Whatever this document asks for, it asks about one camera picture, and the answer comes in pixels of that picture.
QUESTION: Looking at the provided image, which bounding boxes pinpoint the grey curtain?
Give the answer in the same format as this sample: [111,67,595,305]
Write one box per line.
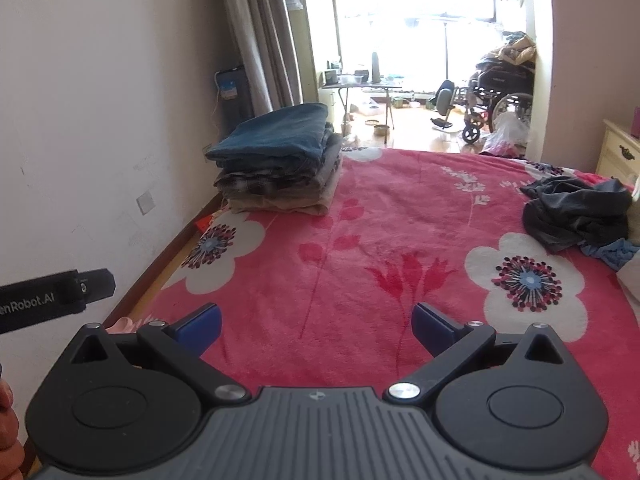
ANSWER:
[224,0,303,115]

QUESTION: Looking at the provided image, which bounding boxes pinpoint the person left hand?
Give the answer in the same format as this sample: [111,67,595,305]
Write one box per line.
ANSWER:
[0,379,25,480]

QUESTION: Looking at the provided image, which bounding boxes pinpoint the black wheelchair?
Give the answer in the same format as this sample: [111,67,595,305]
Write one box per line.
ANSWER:
[462,32,537,144]

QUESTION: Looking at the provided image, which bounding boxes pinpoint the black floor fan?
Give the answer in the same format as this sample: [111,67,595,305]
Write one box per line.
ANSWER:
[431,79,456,129]

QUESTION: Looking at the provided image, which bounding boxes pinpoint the pink floral fleece blanket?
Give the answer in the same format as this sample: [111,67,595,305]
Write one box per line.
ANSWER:
[144,148,639,479]

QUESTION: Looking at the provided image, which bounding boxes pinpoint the white blank wall plate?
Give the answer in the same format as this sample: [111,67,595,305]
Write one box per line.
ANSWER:
[137,191,155,216]

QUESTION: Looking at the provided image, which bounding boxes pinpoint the folding side table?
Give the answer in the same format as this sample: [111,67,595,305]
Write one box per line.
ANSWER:
[318,75,401,136]

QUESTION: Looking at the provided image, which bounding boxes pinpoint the white plastic bag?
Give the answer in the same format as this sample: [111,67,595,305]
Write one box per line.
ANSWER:
[482,112,529,158]

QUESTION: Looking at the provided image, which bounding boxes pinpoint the white fleece robe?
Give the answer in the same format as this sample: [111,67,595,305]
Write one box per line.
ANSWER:
[616,180,640,308]

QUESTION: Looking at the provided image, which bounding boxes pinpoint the dark blue clothes pile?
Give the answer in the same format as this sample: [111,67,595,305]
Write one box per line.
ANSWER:
[520,176,639,271]

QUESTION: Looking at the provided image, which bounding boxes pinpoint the pink slipper left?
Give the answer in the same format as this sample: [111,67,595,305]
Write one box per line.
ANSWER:
[106,316,134,334]

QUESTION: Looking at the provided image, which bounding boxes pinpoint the folded beige grey clothes stack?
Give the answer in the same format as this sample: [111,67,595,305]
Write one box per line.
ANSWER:
[217,133,343,216]

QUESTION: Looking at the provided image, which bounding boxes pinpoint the blue denim jeans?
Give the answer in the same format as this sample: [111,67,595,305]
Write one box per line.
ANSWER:
[205,103,329,165]

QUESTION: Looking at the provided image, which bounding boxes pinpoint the cream nightstand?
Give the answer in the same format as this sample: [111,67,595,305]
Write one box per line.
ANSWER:
[596,119,640,188]

